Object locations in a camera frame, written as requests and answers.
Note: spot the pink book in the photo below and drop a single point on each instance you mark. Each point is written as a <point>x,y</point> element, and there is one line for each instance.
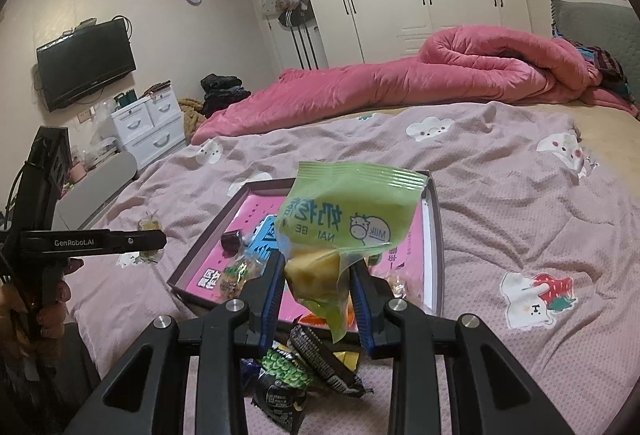
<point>410,240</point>

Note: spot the clear yellowish snack packet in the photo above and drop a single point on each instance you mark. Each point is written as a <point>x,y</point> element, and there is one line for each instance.
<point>150,257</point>

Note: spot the coat rack stand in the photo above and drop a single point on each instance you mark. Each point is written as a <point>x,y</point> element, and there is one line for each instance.
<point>302,50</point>

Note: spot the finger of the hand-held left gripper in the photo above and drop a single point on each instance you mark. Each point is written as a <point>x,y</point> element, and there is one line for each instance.
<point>140,241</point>

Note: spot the hanging bags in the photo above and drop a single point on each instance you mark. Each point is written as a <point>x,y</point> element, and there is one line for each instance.
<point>282,2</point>

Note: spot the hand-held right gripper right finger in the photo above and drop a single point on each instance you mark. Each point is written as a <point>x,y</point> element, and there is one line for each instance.
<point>364,320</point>

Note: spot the dark striped clothes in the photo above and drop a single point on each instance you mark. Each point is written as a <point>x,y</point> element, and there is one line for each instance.
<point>605,65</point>

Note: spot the dark brown snack bar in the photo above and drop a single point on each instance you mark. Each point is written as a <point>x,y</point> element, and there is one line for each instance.
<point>320,360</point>

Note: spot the orange snack packet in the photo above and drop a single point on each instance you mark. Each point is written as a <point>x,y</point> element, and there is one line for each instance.
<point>314,317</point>

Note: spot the wall socket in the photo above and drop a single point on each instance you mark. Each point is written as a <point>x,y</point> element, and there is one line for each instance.
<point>86,117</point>

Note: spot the dark green jar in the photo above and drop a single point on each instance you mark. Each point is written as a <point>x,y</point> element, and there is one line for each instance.
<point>125,98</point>

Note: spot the green topped nut snack packet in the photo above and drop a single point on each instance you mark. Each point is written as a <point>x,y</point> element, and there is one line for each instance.
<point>237,277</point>

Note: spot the white drawer cabinet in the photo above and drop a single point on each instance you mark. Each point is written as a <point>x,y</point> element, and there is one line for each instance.
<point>150,130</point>

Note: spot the dark clothes pile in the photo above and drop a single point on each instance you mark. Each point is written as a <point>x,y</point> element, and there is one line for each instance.
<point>225,90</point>

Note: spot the grey cardboard box tray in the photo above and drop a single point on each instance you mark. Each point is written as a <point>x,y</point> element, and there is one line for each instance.
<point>434,255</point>

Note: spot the small dark jelly cup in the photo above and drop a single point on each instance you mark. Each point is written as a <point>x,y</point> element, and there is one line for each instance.
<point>231,241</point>

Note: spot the grey padded headboard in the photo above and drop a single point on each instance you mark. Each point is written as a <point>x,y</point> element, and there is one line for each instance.
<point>590,20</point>

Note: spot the pink quilt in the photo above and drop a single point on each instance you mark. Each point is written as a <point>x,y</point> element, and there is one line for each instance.
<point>400,85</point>

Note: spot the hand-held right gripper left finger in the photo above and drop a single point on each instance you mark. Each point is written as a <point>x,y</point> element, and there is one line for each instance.
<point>267,325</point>

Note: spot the black green snack packet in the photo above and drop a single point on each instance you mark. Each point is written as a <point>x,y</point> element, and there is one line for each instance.
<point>280,395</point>

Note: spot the light green snack packet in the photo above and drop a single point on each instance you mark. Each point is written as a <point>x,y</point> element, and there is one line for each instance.
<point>340,210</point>

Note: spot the person's left hand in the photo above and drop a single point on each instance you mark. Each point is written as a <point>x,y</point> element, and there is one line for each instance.
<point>52,315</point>

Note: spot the black wall television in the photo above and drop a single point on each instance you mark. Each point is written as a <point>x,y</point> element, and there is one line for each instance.
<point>85,65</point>

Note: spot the yellow snack packet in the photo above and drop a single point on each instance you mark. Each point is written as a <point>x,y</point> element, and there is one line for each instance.
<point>345,359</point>

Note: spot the grey chair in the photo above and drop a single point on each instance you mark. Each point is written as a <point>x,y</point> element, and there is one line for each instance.
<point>100,185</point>

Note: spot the brown knit blanket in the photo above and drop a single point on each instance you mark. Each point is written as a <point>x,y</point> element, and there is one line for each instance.
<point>192,115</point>

